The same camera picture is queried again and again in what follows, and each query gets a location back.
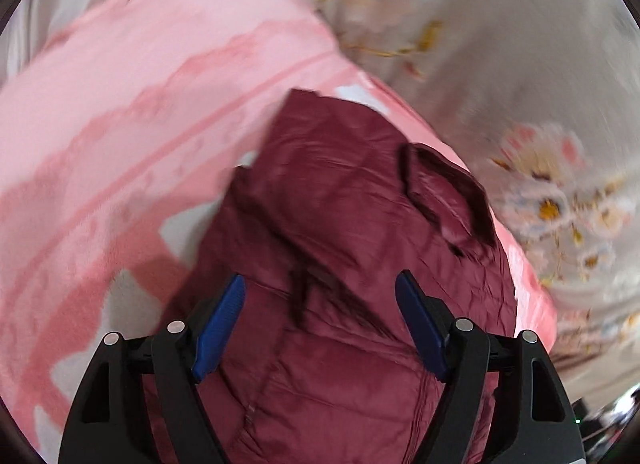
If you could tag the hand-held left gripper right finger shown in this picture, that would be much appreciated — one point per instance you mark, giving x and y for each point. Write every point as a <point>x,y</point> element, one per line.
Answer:
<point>417,319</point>

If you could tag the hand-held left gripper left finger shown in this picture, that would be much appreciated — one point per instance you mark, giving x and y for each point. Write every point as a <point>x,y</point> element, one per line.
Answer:
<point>222,324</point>

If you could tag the maroon puffer jacket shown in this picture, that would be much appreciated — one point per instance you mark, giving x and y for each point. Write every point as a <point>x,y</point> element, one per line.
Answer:
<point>325,194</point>

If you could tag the pink fleece blanket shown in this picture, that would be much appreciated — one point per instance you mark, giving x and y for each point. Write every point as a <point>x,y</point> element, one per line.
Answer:
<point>125,94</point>

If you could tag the grey floral bedsheet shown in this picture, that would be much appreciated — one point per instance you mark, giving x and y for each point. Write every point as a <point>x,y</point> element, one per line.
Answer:
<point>525,44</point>

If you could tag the white bedsheet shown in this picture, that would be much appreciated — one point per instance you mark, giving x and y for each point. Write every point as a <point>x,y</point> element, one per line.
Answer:
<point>45,9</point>

